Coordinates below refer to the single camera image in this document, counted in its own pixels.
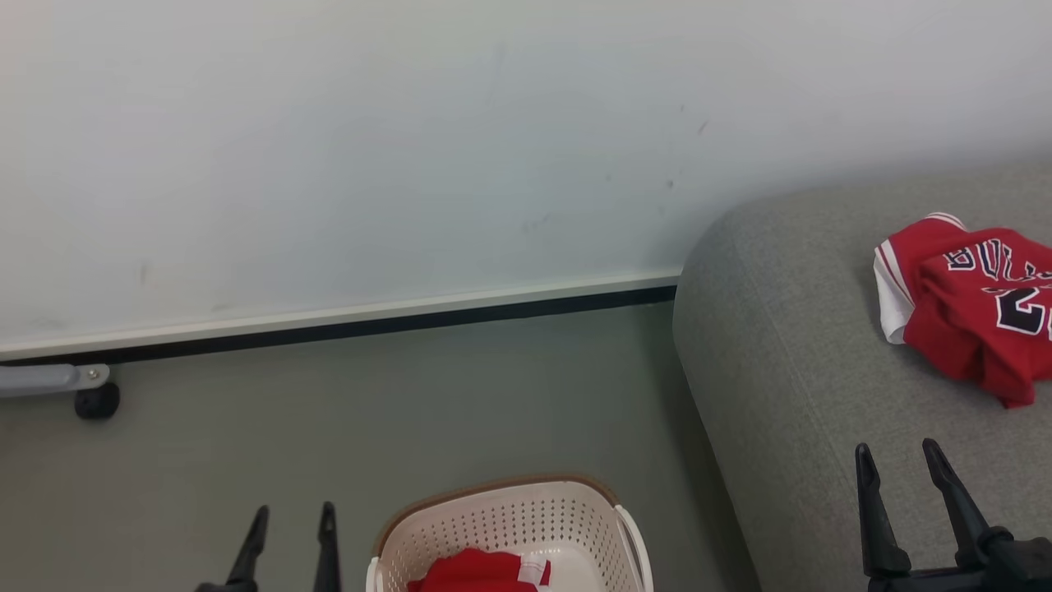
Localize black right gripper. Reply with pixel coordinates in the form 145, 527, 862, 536
854, 437, 1000, 592

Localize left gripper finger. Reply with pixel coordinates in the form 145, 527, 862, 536
225, 504, 271, 592
313, 501, 343, 592

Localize red white-striped garment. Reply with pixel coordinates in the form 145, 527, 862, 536
408, 548, 552, 592

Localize red Bulls basketball jersey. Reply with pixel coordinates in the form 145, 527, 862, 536
873, 212, 1052, 409

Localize beige perforated laundry basket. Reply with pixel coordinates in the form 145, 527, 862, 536
366, 474, 655, 592

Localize grey fabric sofa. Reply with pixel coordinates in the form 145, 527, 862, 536
671, 164, 1052, 592

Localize black caster wheel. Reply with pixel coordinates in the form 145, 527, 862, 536
74, 382, 122, 421

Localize white and black baseboard strip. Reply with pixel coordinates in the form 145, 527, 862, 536
0, 270, 682, 368

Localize grey metal furniture leg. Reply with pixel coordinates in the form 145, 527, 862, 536
0, 364, 111, 400

